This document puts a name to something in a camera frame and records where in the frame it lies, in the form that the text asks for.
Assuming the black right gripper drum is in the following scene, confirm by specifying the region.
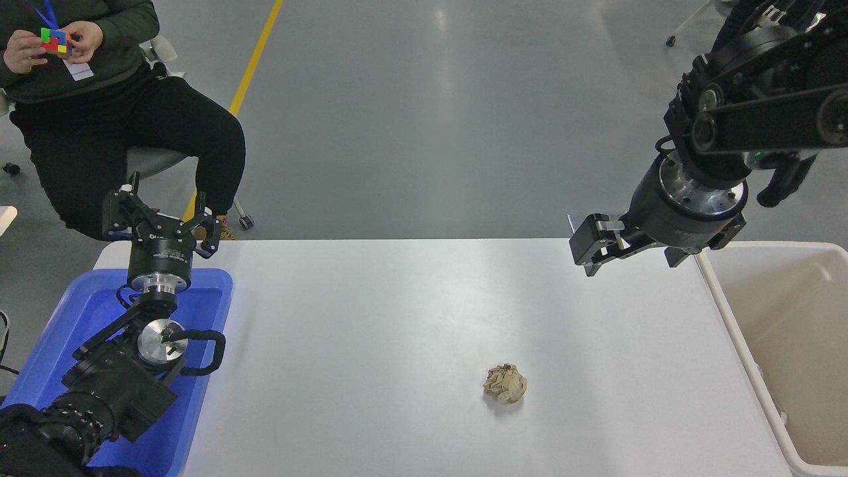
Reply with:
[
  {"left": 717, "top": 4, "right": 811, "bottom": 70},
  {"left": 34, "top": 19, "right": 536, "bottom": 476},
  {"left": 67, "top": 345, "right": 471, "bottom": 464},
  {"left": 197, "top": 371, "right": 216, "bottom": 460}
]
[{"left": 626, "top": 158, "right": 738, "bottom": 250}]

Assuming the blue plastic tray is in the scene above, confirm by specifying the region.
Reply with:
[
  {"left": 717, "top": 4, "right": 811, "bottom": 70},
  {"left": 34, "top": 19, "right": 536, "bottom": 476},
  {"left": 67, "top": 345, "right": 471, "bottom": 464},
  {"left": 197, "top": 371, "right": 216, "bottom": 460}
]
[{"left": 0, "top": 267, "right": 234, "bottom": 477}]

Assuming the person's right hand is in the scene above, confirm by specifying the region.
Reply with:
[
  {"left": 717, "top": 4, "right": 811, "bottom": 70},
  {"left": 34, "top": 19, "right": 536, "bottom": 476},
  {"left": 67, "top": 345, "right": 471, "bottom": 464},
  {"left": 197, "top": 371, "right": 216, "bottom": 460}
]
[{"left": 3, "top": 29, "right": 48, "bottom": 74}]

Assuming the large pale bin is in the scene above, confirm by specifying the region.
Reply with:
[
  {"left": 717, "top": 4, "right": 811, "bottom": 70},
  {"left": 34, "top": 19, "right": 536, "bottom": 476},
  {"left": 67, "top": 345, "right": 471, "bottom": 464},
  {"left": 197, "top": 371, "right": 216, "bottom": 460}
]
[{"left": 694, "top": 240, "right": 848, "bottom": 477}]

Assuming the person's left hand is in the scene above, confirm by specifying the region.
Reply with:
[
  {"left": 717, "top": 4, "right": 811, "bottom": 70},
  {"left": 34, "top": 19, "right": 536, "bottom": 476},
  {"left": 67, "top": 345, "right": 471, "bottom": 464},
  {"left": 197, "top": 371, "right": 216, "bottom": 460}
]
[{"left": 60, "top": 21, "right": 104, "bottom": 64}]

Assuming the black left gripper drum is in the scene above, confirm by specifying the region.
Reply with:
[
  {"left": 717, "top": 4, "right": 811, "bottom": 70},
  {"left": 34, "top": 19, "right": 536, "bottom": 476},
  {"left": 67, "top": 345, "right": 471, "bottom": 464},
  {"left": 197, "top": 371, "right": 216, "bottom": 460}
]
[{"left": 127, "top": 217, "right": 198, "bottom": 279}]

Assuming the colourful puzzle cube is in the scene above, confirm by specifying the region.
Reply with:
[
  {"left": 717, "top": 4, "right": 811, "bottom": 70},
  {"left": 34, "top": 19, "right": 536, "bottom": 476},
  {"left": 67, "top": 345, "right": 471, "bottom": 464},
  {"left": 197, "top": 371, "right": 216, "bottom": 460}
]
[{"left": 40, "top": 26, "right": 72, "bottom": 58}]

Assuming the grey office chair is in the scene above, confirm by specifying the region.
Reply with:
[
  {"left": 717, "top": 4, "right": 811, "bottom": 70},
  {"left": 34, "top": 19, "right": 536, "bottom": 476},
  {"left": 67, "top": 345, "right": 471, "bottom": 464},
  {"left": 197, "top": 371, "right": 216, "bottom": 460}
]
[{"left": 0, "top": 36, "right": 255, "bottom": 231}]

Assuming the person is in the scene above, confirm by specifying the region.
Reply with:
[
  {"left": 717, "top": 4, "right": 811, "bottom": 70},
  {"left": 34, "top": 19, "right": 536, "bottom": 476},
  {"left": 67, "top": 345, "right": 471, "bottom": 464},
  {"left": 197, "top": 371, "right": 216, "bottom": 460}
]
[{"left": 0, "top": 0, "right": 247, "bottom": 241}]

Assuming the thin black cable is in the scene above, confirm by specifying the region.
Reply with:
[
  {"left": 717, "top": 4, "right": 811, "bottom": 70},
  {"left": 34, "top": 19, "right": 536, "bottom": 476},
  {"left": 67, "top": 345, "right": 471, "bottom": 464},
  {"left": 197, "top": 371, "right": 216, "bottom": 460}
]
[{"left": 0, "top": 310, "right": 21, "bottom": 377}]

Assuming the tan paper ball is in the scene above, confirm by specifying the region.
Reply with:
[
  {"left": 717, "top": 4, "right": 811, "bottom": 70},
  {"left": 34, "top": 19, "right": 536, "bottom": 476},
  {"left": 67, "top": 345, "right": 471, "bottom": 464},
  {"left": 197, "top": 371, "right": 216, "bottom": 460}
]
[{"left": 482, "top": 363, "right": 529, "bottom": 405}]

